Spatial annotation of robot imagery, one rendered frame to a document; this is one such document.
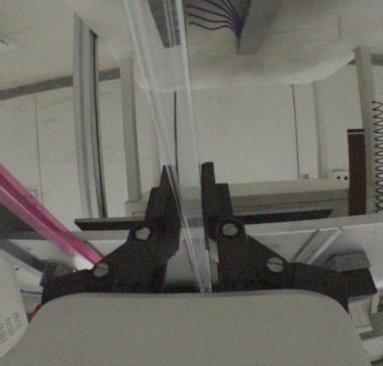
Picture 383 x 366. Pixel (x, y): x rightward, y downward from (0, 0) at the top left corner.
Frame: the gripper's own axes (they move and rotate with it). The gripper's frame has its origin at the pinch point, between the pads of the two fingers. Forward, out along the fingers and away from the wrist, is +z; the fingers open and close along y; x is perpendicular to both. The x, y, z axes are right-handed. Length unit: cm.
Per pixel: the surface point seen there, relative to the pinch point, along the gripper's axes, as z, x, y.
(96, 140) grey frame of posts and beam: 29.8, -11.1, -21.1
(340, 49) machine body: 56, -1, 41
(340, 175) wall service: 129, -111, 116
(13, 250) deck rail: 2.2, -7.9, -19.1
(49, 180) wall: 139, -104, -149
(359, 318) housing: 2.1, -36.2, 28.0
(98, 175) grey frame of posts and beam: 25.6, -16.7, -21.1
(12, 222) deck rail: 4.3, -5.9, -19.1
